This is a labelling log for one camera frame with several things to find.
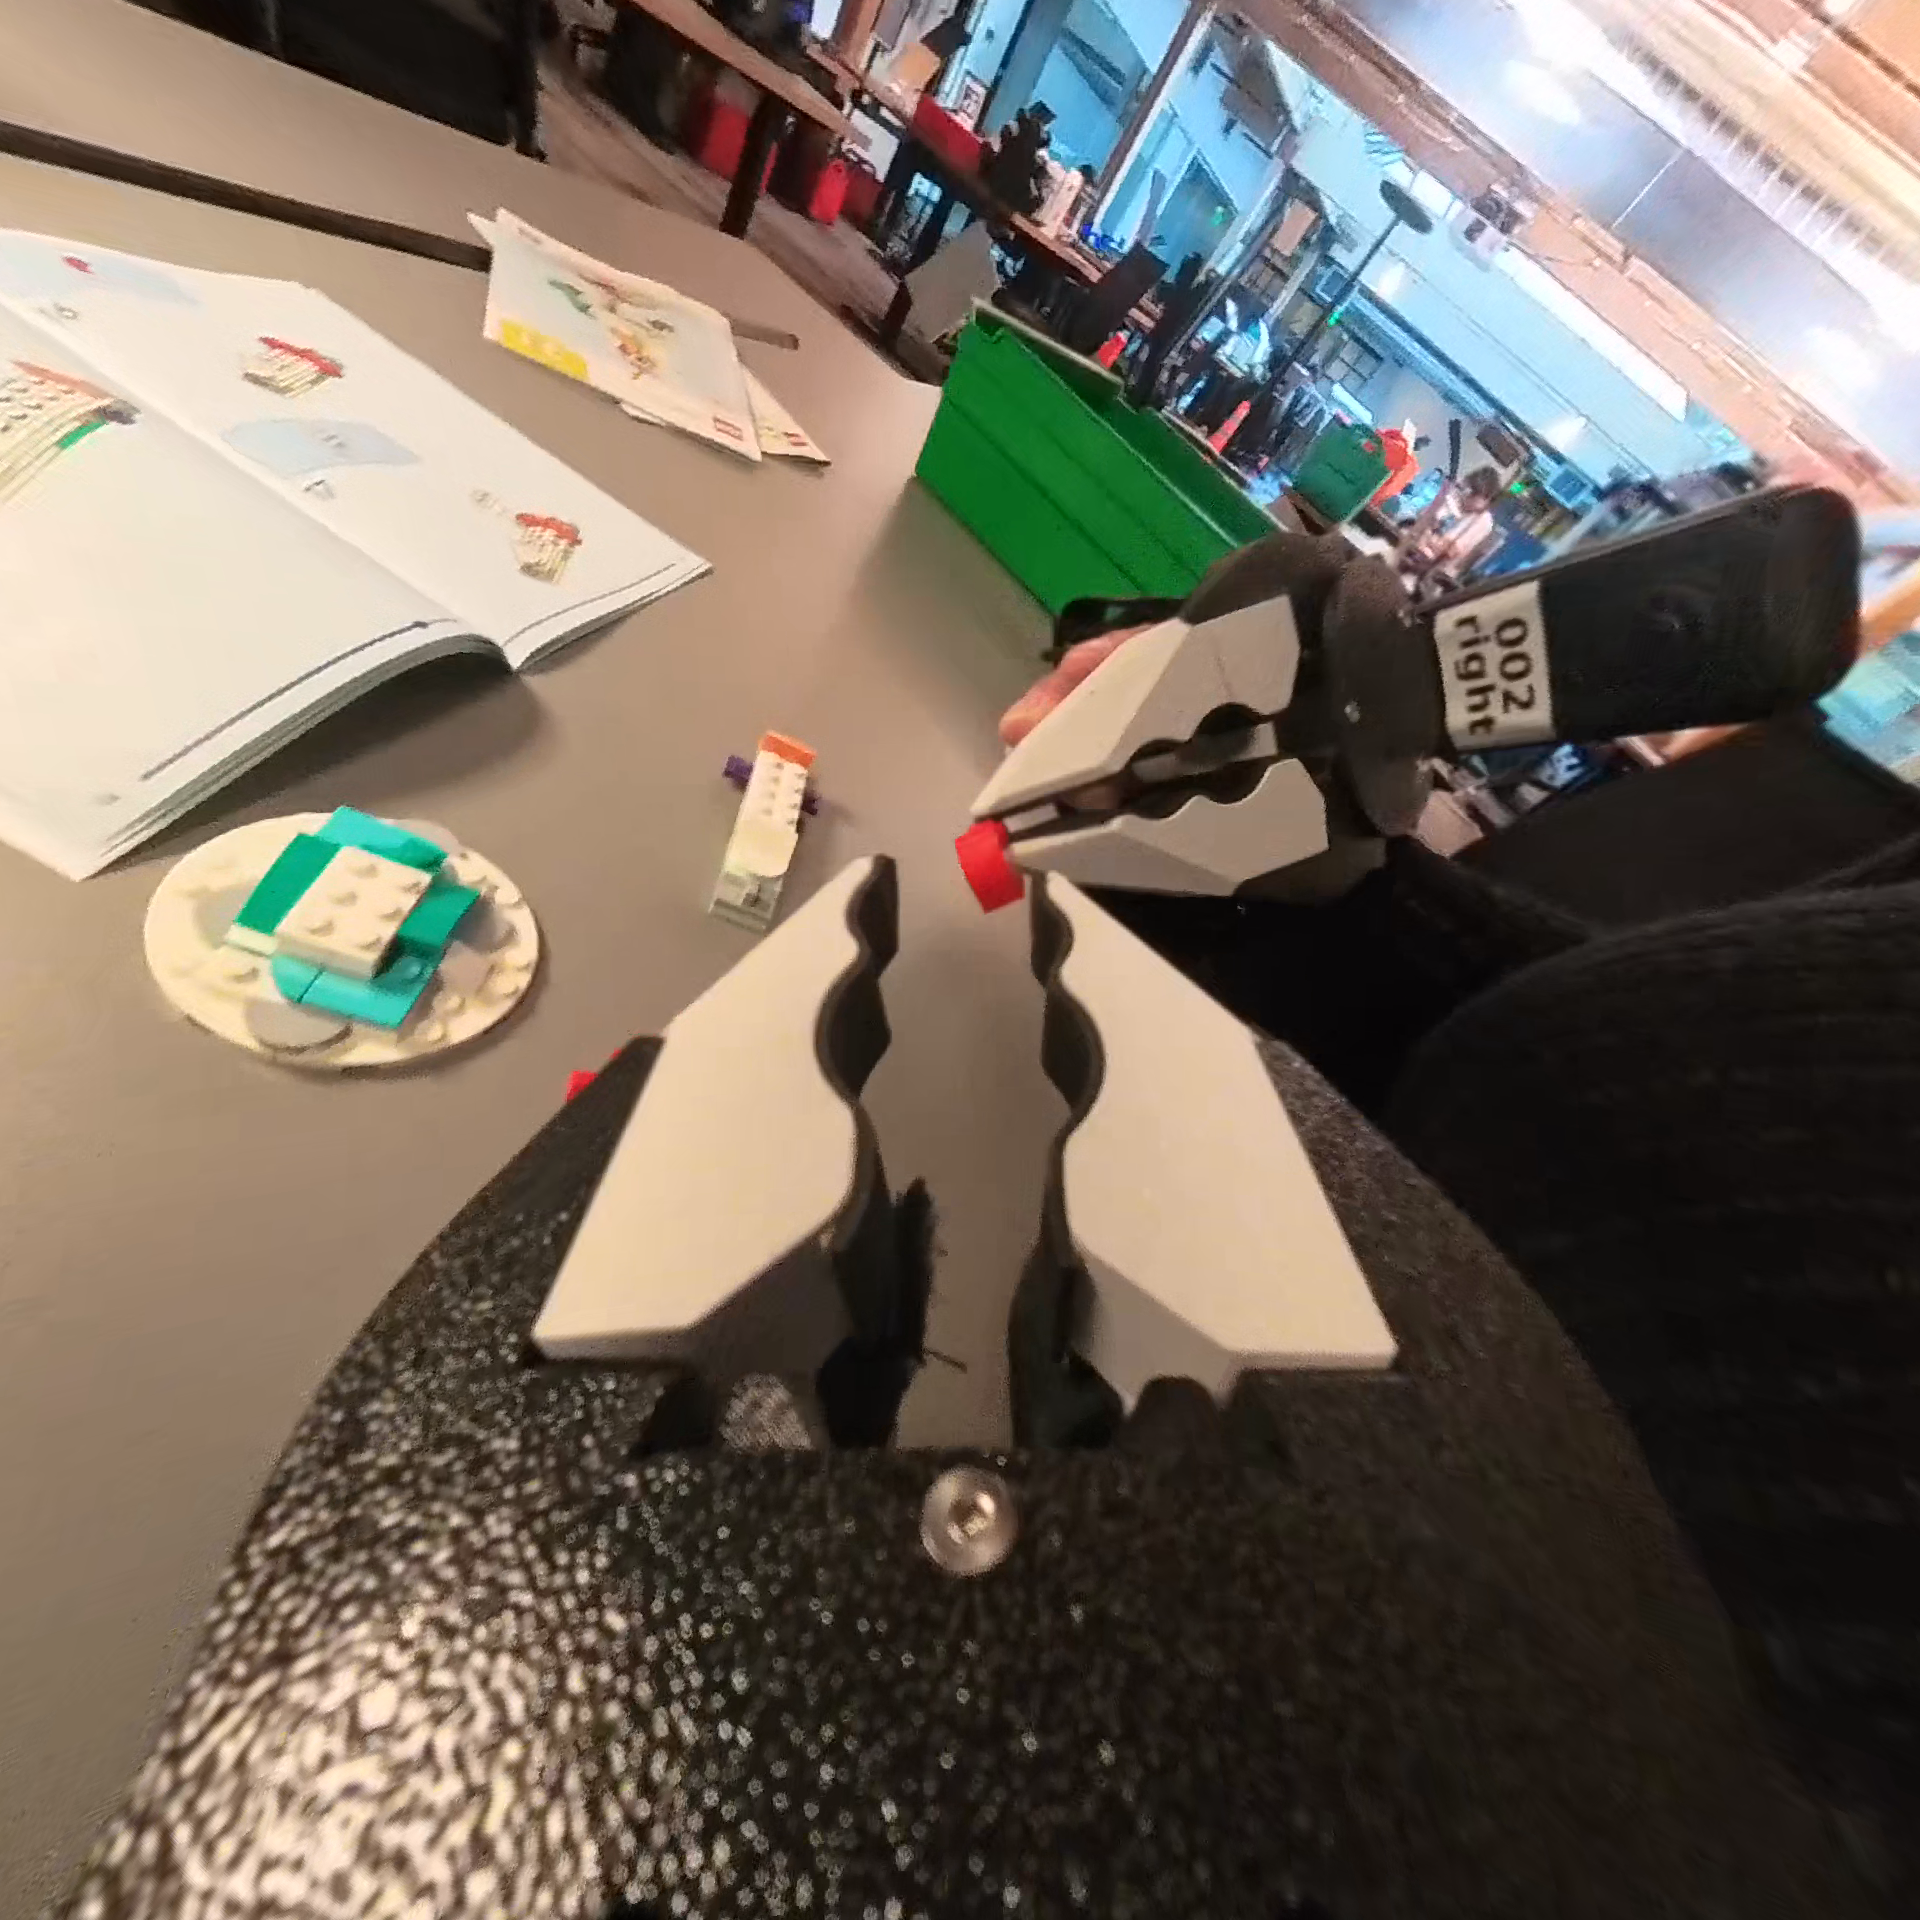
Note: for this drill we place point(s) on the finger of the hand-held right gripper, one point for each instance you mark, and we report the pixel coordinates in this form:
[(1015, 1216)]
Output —
[(1201, 849), (1154, 674)]

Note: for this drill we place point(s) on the green plastic bin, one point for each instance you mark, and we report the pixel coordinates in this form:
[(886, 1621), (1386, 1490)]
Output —
[(1338, 468), (1080, 480)]

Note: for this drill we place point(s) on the long dark table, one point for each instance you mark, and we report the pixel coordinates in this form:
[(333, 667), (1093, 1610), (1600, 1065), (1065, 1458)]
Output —
[(751, 53)]

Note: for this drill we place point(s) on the small red lego piece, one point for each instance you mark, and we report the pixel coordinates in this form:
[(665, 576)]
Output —
[(589, 1077)]

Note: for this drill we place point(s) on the round white lego plate assembly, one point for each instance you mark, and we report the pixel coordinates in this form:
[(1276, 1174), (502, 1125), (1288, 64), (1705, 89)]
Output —
[(360, 914)]

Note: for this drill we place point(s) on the open lego instruction booklet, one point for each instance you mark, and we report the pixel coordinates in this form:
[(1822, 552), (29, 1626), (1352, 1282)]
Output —
[(225, 598)]

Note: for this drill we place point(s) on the small red round lego brick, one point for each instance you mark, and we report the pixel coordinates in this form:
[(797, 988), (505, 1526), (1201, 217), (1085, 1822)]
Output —
[(991, 866)]

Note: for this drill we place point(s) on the person's right hand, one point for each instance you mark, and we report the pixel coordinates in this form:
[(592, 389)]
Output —
[(1060, 682)]

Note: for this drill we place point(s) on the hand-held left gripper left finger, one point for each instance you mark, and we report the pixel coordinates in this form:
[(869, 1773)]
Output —
[(721, 1184)]

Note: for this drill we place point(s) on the long white lego assembly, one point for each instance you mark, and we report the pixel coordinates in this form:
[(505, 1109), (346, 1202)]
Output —
[(757, 840)]

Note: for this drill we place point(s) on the closed lego instruction booklet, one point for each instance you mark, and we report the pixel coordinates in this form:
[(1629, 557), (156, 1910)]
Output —
[(616, 329), (786, 427)]

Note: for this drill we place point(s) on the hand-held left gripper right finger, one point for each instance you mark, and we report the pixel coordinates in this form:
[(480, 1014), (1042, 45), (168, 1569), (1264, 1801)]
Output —
[(1214, 1200)]

